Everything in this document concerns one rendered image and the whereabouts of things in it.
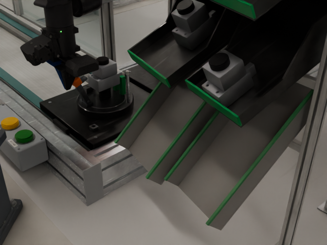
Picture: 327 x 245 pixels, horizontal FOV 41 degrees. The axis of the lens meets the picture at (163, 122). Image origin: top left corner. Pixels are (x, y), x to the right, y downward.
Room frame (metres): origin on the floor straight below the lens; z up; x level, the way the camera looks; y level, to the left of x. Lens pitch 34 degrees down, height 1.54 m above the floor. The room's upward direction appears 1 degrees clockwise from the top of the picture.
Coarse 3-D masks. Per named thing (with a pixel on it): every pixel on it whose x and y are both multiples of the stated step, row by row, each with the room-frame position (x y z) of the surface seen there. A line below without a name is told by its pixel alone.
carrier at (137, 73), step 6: (138, 66) 1.15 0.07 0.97; (132, 72) 1.11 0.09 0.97; (138, 72) 1.11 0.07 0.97; (144, 72) 1.11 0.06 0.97; (132, 78) 1.07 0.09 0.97; (138, 78) 1.07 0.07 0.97; (144, 78) 1.07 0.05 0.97; (150, 78) 1.07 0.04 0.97; (138, 84) 1.05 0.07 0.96; (144, 84) 1.04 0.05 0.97; (150, 84) 1.04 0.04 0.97; (156, 84) 1.04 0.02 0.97; (150, 90) 1.01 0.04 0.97
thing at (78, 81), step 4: (84, 76) 0.90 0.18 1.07; (76, 80) 0.87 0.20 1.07; (80, 80) 0.88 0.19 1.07; (84, 80) 0.89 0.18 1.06; (76, 84) 0.87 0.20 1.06; (80, 84) 0.88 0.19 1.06; (76, 88) 0.89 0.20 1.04; (80, 88) 0.88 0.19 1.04; (80, 92) 0.88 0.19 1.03; (84, 92) 0.89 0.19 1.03; (84, 96) 0.89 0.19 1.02; (84, 100) 0.89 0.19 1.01; (88, 100) 0.89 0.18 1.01
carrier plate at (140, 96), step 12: (132, 84) 1.04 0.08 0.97; (60, 96) 0.97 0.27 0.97; (72, 96) 0.97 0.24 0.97; (144, 96) 0.97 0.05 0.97; (48, 108) 0.91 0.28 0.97; (60, 108) 0.91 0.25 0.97; (72, 108) 0.91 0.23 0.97; (132, 108) 0.91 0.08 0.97; (60, 120) 0.86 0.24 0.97; (72, 120) 0.86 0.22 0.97; (84, 120) 0.86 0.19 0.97; (96, 120) 0.86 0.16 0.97; (108, 120) 0.86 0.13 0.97; (120, 120) 0.86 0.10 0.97; (72, 132) 0.83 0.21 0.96; (84, 132) 0.81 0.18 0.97; (96, 132) 0.81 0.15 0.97; (108, 132) 0.81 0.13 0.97; (120, 132) 0.81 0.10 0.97; (96, 144) 0.77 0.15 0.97
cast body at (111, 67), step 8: (104, 56) 0.95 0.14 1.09; (104, 64) 0.92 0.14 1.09; (112, 64) 0.93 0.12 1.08; (96, 72) 0.92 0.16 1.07; (104, 72) 0.91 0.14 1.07; (112, 72) 0.92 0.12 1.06; (120, 72) 0.96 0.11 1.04; (88, 80) 0.93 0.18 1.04; (96, 80) 0.90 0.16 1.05; (104, 80) 0.91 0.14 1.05; (112, 80) 0.92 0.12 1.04; (96, 88) 0.90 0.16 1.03; (104, 88) 0.91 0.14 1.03
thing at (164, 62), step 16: (176, 0) 0.79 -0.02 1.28; (208, 0) 0.82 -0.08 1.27; (224, 16) 0.68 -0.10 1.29; (240, 16) 0.70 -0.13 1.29; (160, 32) 0.77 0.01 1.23; (224, 32) 0.69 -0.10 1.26; (144, 48) 0.75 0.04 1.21; (160, 48) 0.74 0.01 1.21; (176, 48) 0.72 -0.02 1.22; (208, 48) 0.67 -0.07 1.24; (144, 64) 0.68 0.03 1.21; (160, 64) 0.69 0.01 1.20; (176, 64) 0.68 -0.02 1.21; (192, 64) 0.65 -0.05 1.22; (160, 80) 0.65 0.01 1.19; (176, 80) 0.63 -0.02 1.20
